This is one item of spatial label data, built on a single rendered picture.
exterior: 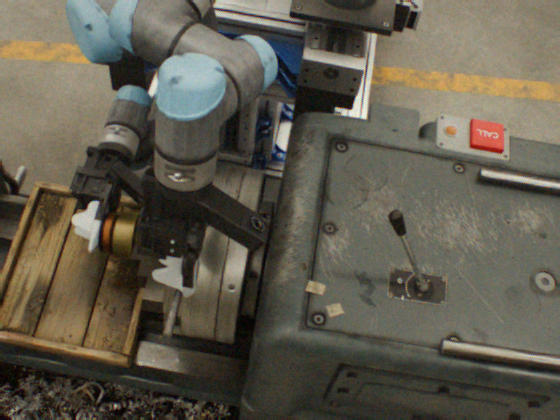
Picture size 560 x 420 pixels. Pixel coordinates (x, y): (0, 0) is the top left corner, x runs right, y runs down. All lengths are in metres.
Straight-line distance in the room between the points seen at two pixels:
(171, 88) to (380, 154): 0.54
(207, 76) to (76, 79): 2.22
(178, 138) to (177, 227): 0.14
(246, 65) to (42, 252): 0.81
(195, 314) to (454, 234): 0.44
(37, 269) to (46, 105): 1.46
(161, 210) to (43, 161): 1.88
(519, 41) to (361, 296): 2.45
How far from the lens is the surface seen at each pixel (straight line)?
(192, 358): 1.46
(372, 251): 1.15
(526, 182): 1.28
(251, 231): 0.92
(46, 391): 1.77
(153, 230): 0.92
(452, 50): 3.27
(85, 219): 1.34
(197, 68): 0.81
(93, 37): 1.19
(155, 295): 1.24
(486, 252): 1.20
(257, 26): 1.68
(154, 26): 0.93
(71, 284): 1.52
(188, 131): 0.82
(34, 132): 2.87
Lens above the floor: 2.25
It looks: 59 degrees down
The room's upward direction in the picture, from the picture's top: 9 degrees clockwise
